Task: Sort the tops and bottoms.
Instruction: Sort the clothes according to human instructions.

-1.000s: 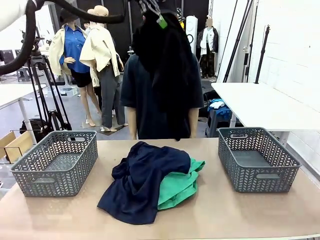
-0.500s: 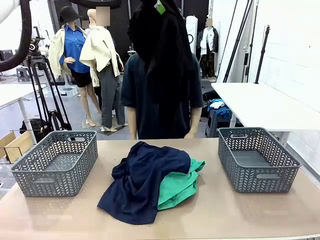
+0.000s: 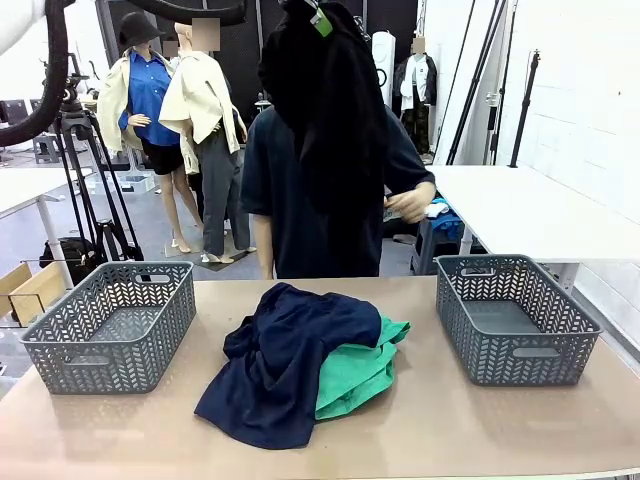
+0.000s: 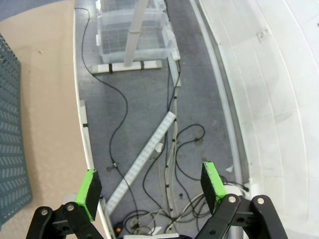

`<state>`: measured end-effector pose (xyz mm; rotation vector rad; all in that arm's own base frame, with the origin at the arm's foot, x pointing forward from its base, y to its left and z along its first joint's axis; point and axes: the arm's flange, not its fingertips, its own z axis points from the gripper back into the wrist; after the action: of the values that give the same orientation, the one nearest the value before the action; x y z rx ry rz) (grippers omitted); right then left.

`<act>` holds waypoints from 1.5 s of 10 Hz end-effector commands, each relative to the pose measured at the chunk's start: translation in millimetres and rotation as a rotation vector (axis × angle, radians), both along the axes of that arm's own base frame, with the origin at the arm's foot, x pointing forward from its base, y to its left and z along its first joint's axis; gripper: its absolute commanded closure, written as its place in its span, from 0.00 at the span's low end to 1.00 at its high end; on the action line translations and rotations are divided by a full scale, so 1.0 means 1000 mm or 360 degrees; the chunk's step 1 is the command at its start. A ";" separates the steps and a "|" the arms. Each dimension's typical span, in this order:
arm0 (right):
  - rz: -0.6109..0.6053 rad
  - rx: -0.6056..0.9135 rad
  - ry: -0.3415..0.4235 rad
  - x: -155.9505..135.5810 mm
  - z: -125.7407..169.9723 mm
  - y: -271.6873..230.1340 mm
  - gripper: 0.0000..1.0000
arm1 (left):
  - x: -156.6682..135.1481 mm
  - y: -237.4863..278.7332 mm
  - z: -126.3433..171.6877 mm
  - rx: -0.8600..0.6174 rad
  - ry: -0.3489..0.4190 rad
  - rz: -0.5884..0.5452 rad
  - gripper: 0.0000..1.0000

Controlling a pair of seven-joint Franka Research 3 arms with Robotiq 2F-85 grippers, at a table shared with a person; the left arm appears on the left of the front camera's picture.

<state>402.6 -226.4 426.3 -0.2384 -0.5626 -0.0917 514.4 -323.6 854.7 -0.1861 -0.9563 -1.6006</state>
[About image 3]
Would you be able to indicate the white table with white leg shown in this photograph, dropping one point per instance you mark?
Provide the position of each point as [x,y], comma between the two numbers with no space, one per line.
[25,187]

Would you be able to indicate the mannequin in blue shirt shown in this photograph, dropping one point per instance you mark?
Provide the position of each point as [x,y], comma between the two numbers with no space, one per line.
[147,100]

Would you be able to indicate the black light stand with head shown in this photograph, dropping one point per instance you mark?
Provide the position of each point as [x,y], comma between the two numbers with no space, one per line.
[525,110]

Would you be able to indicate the mannequin in cream jacket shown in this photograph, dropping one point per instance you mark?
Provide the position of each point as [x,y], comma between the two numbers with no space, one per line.
[200,100]

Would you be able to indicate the small gray step stool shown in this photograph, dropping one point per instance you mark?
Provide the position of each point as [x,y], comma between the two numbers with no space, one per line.
[47,147]

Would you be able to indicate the navy blue shirt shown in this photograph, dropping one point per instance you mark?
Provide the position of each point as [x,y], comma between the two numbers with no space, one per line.
[280,380]

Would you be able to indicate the black garment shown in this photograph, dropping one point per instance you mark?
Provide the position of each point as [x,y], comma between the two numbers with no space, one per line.
[330,125]

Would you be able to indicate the person in black t-shirt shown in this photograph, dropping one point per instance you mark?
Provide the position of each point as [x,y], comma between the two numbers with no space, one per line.
[285,225]

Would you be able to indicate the green garment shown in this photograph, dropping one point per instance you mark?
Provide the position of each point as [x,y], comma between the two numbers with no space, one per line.
[355,375]

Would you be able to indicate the person's right forearm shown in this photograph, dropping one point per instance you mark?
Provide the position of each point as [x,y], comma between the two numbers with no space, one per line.
[262,250]

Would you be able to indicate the gray plastic stool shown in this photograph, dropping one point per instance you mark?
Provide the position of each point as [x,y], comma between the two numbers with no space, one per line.
[425,250]

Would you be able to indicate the large white table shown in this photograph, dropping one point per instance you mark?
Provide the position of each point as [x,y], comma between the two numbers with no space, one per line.
[525,215]

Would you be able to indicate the black bucket hat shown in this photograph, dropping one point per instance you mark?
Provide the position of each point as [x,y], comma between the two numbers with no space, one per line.
[137,30]

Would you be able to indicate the person's left hand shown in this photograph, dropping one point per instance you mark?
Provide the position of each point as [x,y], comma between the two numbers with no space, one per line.
[412,202]

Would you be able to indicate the blue and white cloth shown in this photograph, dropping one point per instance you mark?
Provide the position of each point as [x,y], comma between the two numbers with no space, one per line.
[445,220]

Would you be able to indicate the black bag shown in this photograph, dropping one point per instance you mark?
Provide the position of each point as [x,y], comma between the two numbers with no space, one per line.
[75,257]

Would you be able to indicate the thin black pole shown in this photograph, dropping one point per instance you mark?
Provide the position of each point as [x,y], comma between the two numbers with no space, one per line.
[457,65]

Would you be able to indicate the gray woven plastic basket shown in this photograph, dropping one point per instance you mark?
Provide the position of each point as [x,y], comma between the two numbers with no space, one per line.
[130,320]
[505,320]

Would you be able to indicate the mannequin in white black jacket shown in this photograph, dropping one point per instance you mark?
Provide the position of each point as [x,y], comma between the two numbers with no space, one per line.
[417,80]

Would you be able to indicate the black double pole stand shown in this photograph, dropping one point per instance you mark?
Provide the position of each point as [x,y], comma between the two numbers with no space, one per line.
[477,75]

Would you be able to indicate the light wooden board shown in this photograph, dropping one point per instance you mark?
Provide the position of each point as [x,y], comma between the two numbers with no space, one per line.
[12,282]
[42,292]

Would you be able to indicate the white tower appliance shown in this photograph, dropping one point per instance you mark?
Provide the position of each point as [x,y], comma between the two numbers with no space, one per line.
[384,55]

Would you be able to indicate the black camera tripod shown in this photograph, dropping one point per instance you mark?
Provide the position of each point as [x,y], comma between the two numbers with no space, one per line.
[75,120]

